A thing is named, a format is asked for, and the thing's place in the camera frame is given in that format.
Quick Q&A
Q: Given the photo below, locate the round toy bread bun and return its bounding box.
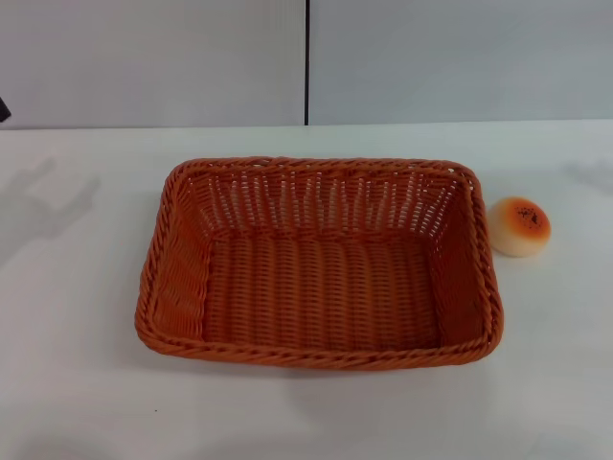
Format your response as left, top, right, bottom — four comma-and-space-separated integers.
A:
487, 196, 553, 259

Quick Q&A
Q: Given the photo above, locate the orange woven plastic basket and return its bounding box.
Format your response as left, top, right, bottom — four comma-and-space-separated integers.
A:
133, 155, 505, 373

